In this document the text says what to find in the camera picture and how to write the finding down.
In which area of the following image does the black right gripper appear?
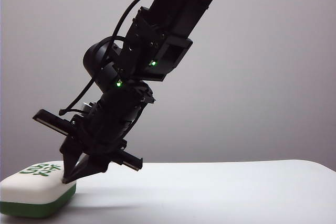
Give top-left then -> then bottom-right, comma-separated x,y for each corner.
32,82 -> 144,185

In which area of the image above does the white green foam mahjong tile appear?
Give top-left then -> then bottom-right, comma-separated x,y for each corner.
0,159 -> 77,219

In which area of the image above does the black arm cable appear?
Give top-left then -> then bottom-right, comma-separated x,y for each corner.
59,0 -> 170,117

